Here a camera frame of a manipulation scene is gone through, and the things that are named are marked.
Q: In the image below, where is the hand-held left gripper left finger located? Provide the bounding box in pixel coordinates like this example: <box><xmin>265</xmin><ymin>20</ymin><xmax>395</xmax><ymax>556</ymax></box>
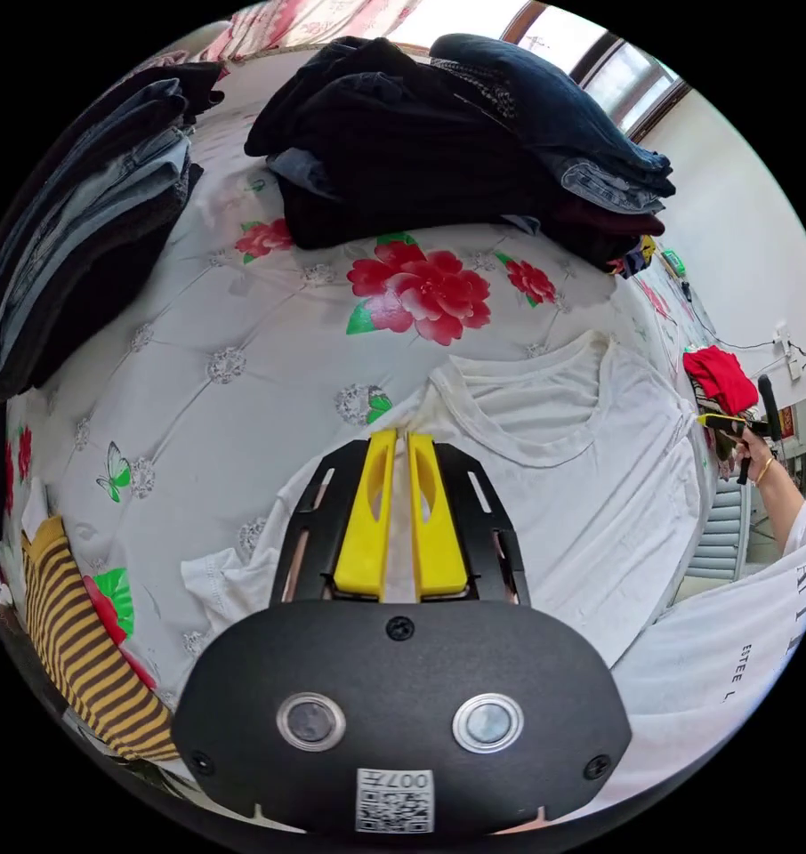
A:
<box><xmin>333</xmin><ymin>429</ymin><xmax>399</xmax><ymax>599</ymax></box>

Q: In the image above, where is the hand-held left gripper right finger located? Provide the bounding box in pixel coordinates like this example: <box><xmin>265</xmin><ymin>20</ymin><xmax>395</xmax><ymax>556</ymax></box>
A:
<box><xmin>407</xmin><ymin>431</ymin><xmax>469</xmax><ymax>598</ymax></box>

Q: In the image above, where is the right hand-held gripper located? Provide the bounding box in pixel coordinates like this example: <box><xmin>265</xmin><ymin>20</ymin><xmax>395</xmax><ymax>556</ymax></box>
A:
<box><xmin>698</xmin><ymin>413</ymin><xmax>772</xmax><ymax>487</ymax></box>

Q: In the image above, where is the pile of jeans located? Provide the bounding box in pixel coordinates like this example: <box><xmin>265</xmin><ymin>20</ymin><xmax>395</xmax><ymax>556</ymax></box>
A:
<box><xmin>0</xmin><ymin>60</ymin><xmax>227</xmax><ymax>545</ymax></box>

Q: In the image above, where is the yellow brown striped garment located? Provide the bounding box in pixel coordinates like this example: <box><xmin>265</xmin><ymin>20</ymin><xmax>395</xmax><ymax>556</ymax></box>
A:
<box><xmin>19</xmin><ymin>514</ymin><xmax>181</xmax><ymax>763</ymax></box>

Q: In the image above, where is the person's right hand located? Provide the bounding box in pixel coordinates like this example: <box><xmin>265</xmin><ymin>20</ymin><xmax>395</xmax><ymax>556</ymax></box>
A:
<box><xmin>733</xmin><ymin>426</ymin><xmax>775</xmax><ymax>479</ymax></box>

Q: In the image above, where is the pile of clothes with red garment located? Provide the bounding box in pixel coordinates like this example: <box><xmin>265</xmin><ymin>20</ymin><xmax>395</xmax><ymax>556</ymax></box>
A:
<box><xmin>682</xmin><ymin>345</ymin><xmax>762</xmax><ymax>481</ymax></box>

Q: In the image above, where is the pile of dark clothes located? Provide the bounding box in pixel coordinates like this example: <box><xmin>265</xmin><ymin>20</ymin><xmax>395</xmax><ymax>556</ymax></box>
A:
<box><xmin>242</xmin><ymin>33</ymin><xmax>678</xmax><ymax>278</ymax></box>

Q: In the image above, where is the window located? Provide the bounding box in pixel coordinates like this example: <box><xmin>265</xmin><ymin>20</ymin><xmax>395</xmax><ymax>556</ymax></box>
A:
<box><xmin>499</xmin><ymin>0</ymin><xmax>692</xmax><ymax>145</ymax></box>

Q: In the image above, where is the floral curtain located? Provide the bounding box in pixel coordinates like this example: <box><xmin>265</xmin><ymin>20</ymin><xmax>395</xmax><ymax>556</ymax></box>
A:
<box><xmin>196</xmin><ymin>0</ymin><xmax>425</xmax><ymax>65</ymax></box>

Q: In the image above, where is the white wall power strip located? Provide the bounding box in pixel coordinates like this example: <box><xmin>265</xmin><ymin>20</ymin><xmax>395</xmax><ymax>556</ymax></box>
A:
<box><xmin>773</xmin><ymin>325</ymin><xmax>805</xmax><ymax>383</ymax></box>

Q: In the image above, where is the white short sleeve shirt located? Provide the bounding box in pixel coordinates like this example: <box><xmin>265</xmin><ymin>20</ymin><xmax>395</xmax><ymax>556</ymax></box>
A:
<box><xmin>181</xmin><ymin>330</ymin><xmax>708</xmax><ymax>643</ymax></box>

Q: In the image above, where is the person's right forearm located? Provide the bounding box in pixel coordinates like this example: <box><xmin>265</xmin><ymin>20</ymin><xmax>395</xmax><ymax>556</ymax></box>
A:
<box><xmin>754</xmin><ymin>457</ymin><xmax>806</xmax><ymax>556</ymax></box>

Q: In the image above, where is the person's body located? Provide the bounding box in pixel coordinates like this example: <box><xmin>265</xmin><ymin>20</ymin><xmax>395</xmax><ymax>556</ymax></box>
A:
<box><xmin>562</xmin><ymin>500</ymin><xmax>806</xmax><ymax>823</ymax></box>

